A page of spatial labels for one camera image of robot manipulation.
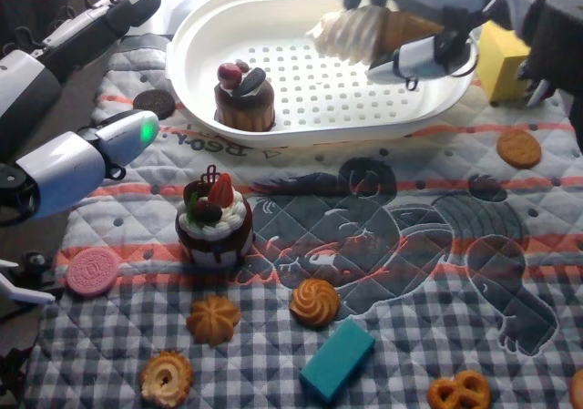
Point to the toy ice cream cone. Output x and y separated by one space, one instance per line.
360 33

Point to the brown cherry cupcake toy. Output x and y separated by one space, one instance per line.
246 108

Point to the white cake with strawberry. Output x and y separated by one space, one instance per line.
214 240

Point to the white perforated plastic tray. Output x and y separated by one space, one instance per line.
328 95

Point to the yellow block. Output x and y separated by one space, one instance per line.
498 67

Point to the round brown biscuit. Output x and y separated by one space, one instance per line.
518 148

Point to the grey quilt with bear print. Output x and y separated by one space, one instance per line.
410 245

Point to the dark chocolate sandwich cookie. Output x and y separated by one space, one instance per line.
154 104

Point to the spiral swirl butter cookie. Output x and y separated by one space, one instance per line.
315 302

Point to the teal block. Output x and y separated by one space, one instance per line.
337 361

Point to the fluted star butter cookie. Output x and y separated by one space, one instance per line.
213 320

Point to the pretzel shaped cookie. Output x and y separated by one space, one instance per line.
444 393

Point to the golden brown cookie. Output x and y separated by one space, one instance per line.
577 391

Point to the pink sandwich cookie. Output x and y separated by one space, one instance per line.
92 271

